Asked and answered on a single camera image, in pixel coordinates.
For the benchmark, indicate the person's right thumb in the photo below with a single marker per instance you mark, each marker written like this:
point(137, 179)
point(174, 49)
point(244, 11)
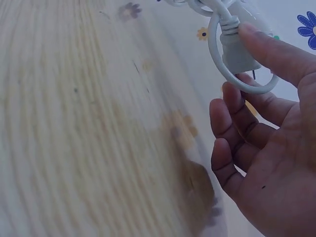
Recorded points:
point(266, 49)

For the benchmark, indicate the person's right hand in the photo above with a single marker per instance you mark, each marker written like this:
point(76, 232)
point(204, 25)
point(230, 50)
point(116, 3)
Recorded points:
point(279, 158)

